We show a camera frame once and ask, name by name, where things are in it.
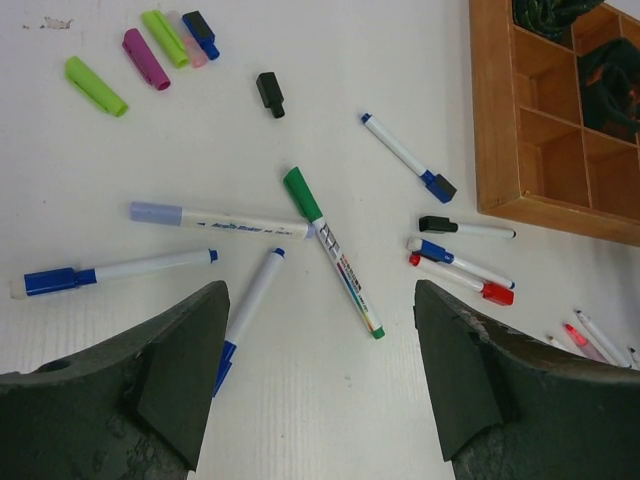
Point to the blue capped whiteboard marker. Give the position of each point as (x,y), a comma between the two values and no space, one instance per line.
(603,340)

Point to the pink highlighter pen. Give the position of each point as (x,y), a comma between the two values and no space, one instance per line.
(583,344)

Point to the magenta pen cap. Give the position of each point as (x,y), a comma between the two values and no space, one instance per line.
(144,60)

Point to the magenta capped marker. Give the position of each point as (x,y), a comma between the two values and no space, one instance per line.
(635,357)

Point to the clear highlighter cap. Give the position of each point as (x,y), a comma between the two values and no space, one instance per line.
(194,52)

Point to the light green pen cap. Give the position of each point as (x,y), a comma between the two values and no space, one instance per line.
(166,36)

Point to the white marker dark blue cap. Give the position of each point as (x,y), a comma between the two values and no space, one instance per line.
(436,184)

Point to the orange wooden compartment tray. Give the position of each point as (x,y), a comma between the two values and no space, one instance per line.
(537,162)

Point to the white marker red cap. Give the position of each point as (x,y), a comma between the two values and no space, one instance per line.
(489,291)

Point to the black pen cap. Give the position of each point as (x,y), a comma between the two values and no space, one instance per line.
(271,94)

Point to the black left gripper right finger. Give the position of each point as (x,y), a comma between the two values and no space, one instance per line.
(508,406)

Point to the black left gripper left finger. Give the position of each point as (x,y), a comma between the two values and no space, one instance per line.
(134,406)

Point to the blue pen cap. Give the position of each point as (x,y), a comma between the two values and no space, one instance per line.
(202,33)

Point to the lavender capped white pen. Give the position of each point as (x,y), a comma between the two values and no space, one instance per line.
(179,216)

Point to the dark green capped marker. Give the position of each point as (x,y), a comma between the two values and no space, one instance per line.
(299,191)

